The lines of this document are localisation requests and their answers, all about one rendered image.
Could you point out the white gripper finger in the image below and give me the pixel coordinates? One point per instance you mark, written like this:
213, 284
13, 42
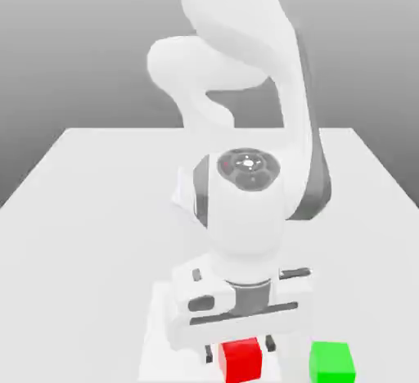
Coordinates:
208, 354
269, 343

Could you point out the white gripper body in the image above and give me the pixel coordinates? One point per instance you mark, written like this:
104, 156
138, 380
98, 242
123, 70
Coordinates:
235, 329

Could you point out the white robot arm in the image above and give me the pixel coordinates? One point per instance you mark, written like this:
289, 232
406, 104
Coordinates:
242, 62

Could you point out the small red cube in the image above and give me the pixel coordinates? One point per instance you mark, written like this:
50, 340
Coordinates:
240, 361

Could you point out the small green cube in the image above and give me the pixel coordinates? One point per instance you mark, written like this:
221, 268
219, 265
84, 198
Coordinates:
332, 363

